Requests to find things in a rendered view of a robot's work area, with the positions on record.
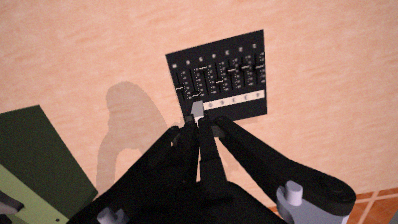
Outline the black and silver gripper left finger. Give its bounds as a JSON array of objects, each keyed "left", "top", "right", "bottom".
[{"left": 66, "top": 101, "right": 200, "bottom": 224}]

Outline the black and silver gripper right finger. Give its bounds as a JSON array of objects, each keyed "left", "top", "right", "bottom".
[{"left": 197, "top": 101, "right": 357, "bottom": 224}]

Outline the black lighting desk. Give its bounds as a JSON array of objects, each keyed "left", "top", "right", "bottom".
[{"left": 165, "top": 29, "right": 267, "bottom": 121}]

